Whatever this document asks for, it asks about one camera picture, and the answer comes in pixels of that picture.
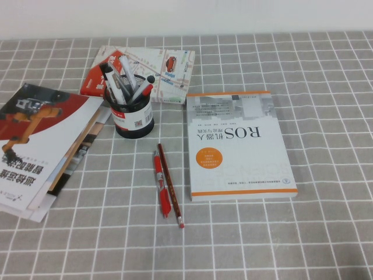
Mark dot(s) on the brochure with orange robot arm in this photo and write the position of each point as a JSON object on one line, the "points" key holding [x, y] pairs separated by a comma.
{"points": [[43, 140]]}

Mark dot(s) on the red gel pen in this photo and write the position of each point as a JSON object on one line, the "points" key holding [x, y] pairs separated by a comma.
{"points": [[161, 189]]}

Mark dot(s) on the black mesh pen holder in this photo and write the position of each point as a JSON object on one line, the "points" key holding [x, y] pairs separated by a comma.
{"points": [[131, 128]]}

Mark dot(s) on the grey pen with black tip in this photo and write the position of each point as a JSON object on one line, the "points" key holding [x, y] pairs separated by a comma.
{"points": [[150, 79]]}

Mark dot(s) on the slim white pen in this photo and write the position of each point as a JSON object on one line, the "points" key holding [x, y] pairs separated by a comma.
{"points": [[128, 73]]}

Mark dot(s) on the dark red pencil with eraser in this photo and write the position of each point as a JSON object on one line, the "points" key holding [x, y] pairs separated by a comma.
{"points": [[171, 186]]}

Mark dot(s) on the white orange ROS book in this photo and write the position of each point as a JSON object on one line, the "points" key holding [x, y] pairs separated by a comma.
{"points": [[242, 163]]}

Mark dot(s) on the map cover book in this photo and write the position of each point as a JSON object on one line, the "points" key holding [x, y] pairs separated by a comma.
{"points": [[175, 78]]}

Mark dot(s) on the white marker with red cap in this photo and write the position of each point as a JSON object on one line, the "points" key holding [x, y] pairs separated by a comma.
{"points": [[145, 90]]}

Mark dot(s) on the brochure with dark photos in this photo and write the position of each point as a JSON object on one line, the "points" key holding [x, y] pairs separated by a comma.
{"points": [[90, 140]]}

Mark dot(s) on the brochure with brown edge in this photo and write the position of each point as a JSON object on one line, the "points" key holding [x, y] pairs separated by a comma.
{"points": [[78, 146]]}

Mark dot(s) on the grey checked tablecloth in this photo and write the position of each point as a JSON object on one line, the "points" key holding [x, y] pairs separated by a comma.
{"points": [[262, 233]]}

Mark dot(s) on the white paper sheets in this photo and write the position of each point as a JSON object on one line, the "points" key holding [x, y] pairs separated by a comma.
{"points": [[35, 214]]}

